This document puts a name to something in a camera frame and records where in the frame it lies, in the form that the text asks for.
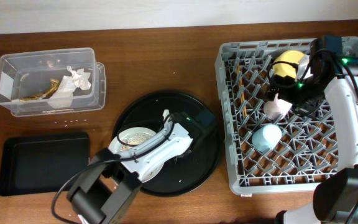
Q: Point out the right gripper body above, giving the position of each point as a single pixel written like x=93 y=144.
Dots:
x=301 y=94

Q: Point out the yellow bowl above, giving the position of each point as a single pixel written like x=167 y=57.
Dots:
x=282 y=68

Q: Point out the blue cup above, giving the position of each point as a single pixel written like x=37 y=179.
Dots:
x=267 y=137

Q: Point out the grey plate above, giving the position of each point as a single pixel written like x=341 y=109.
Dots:
x=116 y=148

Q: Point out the pink cup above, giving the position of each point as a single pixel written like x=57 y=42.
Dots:
x=277 y=107

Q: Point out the white napkin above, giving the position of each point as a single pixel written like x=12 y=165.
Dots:
x=63 y=97

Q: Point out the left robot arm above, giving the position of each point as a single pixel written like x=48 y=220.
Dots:
x=95 y=203

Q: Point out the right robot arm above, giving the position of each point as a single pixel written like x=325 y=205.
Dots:
x=336 y=199

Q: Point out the grey dishwasher rack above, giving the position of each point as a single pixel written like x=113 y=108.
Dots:
x=306 y=154

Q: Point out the clear plastic waste bin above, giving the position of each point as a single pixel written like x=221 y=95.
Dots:
x=29 y=73

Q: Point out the round black serving tray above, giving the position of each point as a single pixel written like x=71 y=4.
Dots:
x=183 y=174

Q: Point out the food scraps pile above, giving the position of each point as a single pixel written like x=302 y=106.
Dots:
x=135 y=139

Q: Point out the black rectangular tray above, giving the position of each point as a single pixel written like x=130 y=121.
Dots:
x=41 y=164

